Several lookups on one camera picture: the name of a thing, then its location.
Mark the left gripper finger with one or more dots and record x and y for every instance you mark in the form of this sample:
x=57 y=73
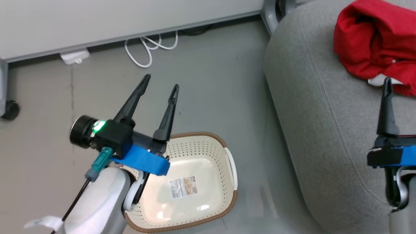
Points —
x=133 y=104
x=167 y=120

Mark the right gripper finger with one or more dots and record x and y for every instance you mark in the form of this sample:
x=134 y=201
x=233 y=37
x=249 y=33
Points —
x=387 y=113

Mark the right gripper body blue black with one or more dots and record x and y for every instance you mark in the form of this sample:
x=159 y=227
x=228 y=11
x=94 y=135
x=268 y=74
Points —
x=386 y=156

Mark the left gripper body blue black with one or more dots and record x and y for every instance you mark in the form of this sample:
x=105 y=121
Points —
x=143 y=161

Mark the red white clothing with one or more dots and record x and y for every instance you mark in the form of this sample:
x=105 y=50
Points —
x=373 y=39

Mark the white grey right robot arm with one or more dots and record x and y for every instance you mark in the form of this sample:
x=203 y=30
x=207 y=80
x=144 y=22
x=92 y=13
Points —
x=403 y=221

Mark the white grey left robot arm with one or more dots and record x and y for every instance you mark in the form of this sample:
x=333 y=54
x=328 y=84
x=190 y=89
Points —
x=100 y=201

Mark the cream perforated laundry basket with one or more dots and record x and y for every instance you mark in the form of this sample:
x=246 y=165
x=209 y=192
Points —
x=208 y=152

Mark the grey fabric sofa seat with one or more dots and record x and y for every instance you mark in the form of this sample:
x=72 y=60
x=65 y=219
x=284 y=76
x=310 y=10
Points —
x=318 y=113

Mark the paper label sticker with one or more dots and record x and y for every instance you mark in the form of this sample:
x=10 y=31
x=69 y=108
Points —
x=183 y=187

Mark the white power adapter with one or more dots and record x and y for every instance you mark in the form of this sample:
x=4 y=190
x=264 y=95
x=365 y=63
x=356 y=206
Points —
x=74 y=57

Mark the white partition panel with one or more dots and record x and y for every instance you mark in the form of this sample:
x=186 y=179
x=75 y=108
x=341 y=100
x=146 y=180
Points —
x=113 y=19

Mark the white paper tag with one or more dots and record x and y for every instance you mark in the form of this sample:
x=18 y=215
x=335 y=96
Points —
x=45 y=222

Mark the black caster wheel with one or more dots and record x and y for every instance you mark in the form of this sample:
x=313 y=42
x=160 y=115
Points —
x=11 y=110

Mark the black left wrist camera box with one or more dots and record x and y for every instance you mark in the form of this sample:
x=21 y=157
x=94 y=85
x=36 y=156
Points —
x=113 y=138

